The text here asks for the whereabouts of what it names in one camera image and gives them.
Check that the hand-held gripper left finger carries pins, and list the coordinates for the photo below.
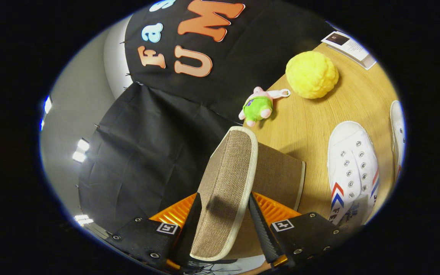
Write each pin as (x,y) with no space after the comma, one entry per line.
(189,233)

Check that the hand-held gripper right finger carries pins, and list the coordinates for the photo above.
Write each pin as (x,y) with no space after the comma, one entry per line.
(264,236)

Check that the brown fabric storage box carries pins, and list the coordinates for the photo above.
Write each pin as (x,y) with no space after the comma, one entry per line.
(227,183)

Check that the white canvas shoe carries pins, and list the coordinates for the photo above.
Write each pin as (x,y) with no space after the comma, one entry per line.
(397,126)
(351,152)

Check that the black backdrop cloth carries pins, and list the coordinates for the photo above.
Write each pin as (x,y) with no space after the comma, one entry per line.
(147,152)

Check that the green and pink plush toy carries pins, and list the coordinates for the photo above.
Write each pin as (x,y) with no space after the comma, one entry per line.
(258,107)

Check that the yellow plush ball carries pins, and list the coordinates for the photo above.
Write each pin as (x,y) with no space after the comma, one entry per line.
(311,74)

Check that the white book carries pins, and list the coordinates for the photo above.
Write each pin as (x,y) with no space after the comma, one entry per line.
(351,47)

